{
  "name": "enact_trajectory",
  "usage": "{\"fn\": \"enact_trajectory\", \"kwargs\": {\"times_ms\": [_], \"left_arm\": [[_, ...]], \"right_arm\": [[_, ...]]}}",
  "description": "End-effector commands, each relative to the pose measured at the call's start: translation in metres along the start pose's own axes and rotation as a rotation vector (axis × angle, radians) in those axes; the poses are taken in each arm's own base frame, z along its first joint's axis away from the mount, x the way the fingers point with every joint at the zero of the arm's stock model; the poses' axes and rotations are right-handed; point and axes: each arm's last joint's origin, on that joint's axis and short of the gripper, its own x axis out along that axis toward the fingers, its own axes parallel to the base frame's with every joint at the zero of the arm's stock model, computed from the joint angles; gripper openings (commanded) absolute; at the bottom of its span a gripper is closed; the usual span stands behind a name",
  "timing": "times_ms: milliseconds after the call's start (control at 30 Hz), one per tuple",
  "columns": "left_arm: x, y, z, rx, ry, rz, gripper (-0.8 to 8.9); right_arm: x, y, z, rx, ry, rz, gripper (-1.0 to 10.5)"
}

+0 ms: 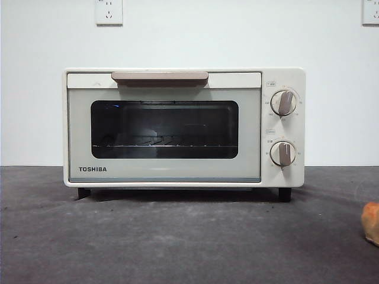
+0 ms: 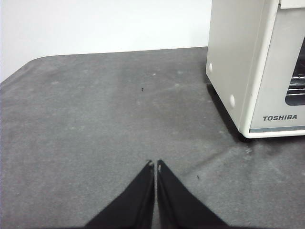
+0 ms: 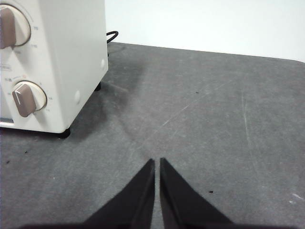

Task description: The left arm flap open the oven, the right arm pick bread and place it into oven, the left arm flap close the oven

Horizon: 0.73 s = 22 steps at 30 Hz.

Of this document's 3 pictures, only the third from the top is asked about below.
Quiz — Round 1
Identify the cream toaster oven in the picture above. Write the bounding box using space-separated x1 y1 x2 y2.
0 0 109 139

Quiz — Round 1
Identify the beige oven knob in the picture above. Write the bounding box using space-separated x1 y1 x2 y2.
11 81 48 118
0 4 32 50

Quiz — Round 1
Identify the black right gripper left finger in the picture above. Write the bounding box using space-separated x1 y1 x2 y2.
81 158 156 229

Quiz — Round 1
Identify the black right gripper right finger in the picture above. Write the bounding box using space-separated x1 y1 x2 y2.
159 157 239 229

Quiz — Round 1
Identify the black oven power cable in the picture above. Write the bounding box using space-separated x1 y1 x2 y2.
106 31 119 45

